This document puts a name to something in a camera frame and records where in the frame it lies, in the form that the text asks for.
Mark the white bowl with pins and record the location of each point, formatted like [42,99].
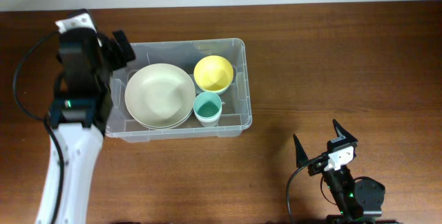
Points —
[214,88]

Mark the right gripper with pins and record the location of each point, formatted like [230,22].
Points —
[317,166]

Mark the yellow bowl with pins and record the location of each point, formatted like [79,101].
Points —
[213,69]

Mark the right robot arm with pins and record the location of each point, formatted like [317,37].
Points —
[359,200]

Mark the grey cup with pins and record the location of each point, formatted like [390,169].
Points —
[208,122]

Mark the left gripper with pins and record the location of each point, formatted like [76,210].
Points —
[112,48]

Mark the clear plastic storage container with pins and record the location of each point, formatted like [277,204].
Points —
[236,110]

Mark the mint green cup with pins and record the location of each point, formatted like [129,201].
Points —
[207,106]

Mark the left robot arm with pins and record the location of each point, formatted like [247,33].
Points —
[73,153]

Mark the cream plate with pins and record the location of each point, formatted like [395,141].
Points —
[160,96]
[188,117]

